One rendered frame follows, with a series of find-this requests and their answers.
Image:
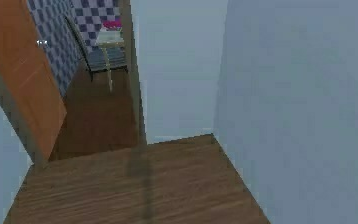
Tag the dark grey slatted rack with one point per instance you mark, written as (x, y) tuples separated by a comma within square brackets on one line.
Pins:
[(102, 58)]

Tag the pale table with thin legs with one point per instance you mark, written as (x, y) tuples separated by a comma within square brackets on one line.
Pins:
[(109, 40)]

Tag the pink object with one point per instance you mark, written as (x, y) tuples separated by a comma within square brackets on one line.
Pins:
[(112, 24)]

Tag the brown wooden room door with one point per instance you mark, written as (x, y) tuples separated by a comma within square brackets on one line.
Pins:
[(23, 76)]

